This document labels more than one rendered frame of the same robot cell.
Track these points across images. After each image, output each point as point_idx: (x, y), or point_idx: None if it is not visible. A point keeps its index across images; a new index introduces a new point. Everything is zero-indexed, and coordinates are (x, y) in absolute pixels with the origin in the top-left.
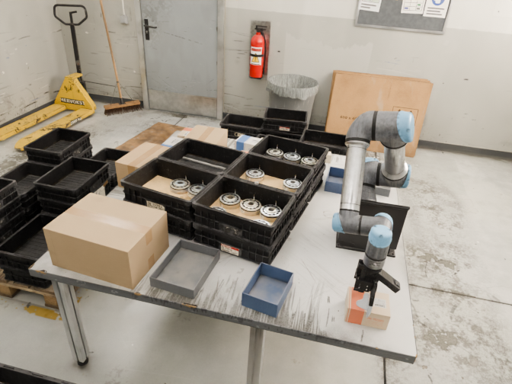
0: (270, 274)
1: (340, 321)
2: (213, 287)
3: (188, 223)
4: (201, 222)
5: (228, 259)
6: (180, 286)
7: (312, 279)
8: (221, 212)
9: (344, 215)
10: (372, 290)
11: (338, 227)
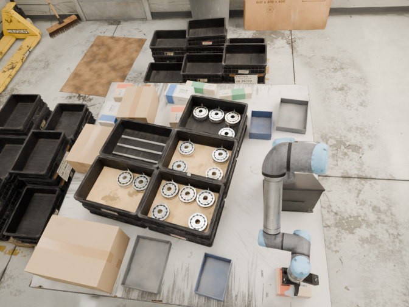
0: (213, 257)
1: (272, 295)
2: (171, 278)
3: (140, 223)
4: (150, 223)
5: (179, 243)
6: (146, 290)
7: (247, 253)
8: (163, 223)
9: (267, 238)
10: (296, 287)
11: (263, 246)
